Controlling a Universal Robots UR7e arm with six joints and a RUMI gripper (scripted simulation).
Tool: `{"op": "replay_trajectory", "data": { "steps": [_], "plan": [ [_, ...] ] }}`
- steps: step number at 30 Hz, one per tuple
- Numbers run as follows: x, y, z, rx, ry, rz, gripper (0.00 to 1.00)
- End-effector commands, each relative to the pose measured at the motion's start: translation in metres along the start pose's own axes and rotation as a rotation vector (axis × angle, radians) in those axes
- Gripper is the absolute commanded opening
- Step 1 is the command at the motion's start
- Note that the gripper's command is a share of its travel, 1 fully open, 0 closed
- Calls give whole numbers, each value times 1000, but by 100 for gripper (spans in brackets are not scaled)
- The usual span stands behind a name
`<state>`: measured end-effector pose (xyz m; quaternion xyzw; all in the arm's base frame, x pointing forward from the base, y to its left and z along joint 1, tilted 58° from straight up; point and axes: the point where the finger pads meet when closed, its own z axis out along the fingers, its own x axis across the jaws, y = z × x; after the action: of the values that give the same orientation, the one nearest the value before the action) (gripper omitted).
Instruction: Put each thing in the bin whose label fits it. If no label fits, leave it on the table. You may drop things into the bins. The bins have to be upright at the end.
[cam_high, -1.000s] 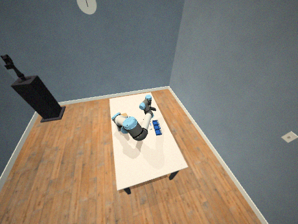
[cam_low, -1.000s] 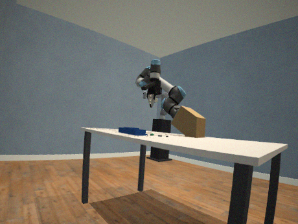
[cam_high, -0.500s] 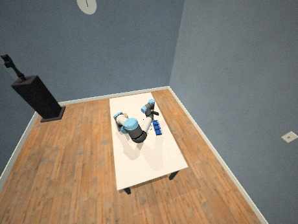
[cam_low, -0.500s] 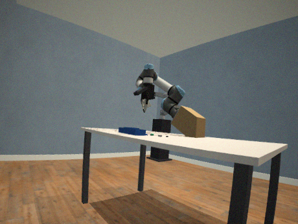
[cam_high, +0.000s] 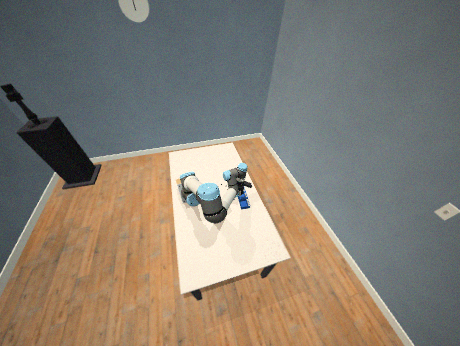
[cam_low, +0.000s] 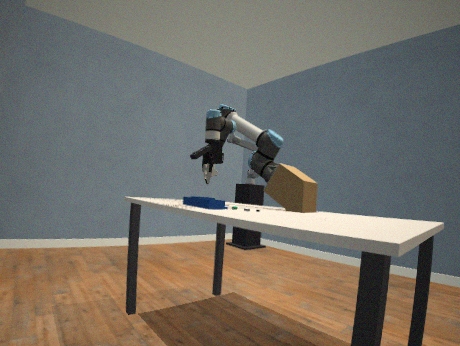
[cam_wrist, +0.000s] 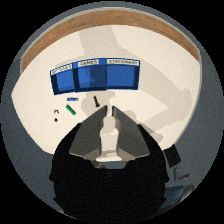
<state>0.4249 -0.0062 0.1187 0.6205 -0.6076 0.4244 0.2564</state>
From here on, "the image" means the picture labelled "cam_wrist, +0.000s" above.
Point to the blue bin with white labels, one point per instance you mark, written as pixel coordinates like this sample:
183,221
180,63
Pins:
98,77

